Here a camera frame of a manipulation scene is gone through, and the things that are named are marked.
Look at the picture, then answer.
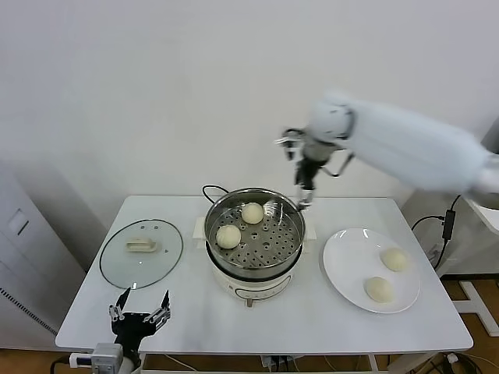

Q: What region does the glass pot lid cream handle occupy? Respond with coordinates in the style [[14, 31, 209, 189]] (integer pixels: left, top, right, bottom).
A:
[[99, 219, 184, 291]]

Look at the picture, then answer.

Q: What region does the white side desk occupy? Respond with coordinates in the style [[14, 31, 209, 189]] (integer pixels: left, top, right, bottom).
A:
[[401, 194, 499, 278]]

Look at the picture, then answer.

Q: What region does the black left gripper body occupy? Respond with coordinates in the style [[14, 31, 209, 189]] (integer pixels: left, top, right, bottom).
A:
[[111, 311, 168, 350]]

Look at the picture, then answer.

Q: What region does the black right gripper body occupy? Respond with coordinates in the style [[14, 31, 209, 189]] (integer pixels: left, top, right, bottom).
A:
[[296, 157, 324, 186]]

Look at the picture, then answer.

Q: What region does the white steamed baozi bun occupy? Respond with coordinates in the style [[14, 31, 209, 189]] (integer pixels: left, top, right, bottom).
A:
[[380, 248, 411, 273], [240, 202, 264, 225], [364, 276, 395, 304], [216, 224, 242, 249]]

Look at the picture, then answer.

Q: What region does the black cooker power cord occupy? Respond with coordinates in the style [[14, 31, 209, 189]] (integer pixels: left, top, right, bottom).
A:
[[201, 185, 232, 206]]

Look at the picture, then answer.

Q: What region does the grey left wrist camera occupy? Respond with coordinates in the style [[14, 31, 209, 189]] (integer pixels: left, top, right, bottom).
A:
[[69, 342, 124, 374]]

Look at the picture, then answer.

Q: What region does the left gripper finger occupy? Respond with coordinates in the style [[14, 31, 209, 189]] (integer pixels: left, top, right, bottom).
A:
[[108, 287, 132, 321], [143, 290, 172, 326]]

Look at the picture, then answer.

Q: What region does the white floor base frame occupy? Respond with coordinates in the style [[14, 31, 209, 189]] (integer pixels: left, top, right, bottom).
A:
[[458, 280, 499, 336]]

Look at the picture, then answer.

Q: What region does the white round plate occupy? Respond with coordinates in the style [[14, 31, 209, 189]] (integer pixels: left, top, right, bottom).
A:
[[321, 228, 421, 315]]

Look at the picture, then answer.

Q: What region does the black power adapter with cable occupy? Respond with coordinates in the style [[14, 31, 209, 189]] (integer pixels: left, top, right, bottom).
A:
[[409, 194, 463, 272]]

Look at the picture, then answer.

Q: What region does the cream electric cooker base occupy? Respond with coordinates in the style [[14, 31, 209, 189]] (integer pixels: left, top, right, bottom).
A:
[[193, 238, 313, 309]]

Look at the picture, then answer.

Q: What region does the stainless steel steamer basket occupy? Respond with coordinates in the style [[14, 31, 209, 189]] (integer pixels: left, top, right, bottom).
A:
[[192, 188, 316, 278]]

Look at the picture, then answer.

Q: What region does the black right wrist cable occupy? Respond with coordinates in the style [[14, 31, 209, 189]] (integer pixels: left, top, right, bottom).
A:
[[323, 151, 356, 178]]

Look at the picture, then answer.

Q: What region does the white floor cabinet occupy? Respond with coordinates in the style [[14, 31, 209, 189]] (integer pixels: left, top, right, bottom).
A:
[[0, 163, 89, 343]]

